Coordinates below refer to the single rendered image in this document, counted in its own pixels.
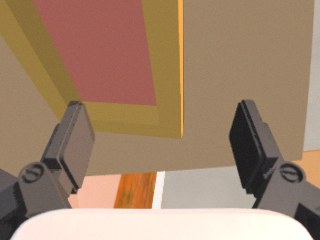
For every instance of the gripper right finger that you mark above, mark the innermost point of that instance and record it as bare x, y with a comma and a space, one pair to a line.
278, 186

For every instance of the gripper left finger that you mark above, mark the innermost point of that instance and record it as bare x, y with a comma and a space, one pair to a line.
46, 185

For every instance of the tan wooden board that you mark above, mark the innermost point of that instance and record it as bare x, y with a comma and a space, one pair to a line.
234, 50

